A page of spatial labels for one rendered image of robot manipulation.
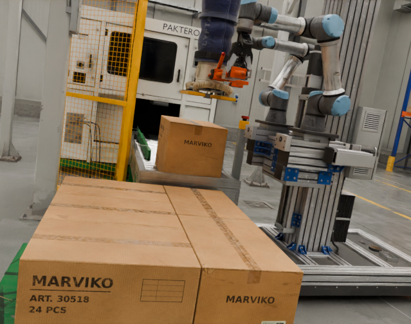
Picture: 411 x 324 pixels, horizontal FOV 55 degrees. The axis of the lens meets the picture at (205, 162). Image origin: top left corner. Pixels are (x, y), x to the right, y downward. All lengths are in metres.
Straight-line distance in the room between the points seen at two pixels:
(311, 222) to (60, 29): 2.28
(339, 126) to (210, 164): 0.88
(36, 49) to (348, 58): 9.64
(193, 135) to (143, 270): 1.41
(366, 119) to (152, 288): 1.82
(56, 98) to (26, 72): 8.24
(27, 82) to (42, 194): 8.25
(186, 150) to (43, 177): 1.26
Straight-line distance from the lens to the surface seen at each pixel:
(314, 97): 2.38
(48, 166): 3.33
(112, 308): 1.46
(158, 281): 1.43
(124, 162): 3.34
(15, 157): 5.60
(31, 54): 11.48
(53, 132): 3.29
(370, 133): 2.77
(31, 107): 11.34
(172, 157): 2.63
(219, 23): 2.43
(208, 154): 2.67
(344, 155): 2.34
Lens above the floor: 1.12
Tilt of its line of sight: 9 degrees down
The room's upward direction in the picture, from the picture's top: 9 degrees clockwise
